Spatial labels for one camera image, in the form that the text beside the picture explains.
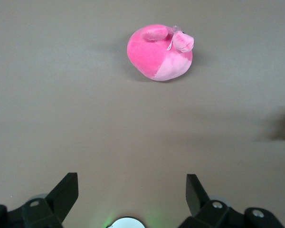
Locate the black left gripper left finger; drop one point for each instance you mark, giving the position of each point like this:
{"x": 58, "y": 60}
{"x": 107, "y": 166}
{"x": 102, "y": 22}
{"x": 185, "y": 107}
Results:
{"x": 61, "y": 192}

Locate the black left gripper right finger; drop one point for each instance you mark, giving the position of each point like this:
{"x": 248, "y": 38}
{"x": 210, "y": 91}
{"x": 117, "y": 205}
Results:
{"x": 194, "y": 192}

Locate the pink round plush toy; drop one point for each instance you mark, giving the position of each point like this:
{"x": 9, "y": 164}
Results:
{"x": 147, "y": 57}

